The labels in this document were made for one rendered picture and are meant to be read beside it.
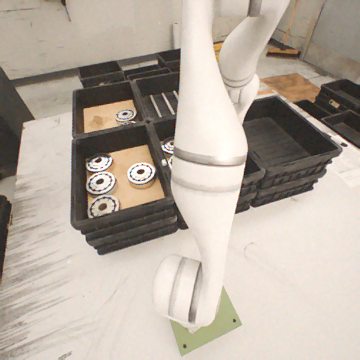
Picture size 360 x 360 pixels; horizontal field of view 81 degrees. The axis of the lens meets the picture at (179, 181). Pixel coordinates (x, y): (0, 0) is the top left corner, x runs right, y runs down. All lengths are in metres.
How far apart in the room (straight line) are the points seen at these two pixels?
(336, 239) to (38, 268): 1.05
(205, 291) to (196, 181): 0.16
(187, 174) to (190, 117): 0.06
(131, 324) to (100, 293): 0.14
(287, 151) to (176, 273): 0.76
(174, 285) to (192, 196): 0.15
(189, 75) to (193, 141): 0.07
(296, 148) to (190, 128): 0.81
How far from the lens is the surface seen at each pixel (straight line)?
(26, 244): 1.00
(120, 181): 0.82
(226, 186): 0.25
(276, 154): 0.95
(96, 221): 0.63
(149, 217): 0.68
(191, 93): 0.23
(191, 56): 0.24
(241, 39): 0.38
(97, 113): 1.22
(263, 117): 1.14
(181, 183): 0.25
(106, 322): 0.77
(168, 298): 0.35
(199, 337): 0.67
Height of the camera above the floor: 1.43
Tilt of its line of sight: 50 degrees down
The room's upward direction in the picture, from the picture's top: 3 degrees counter-clockwise
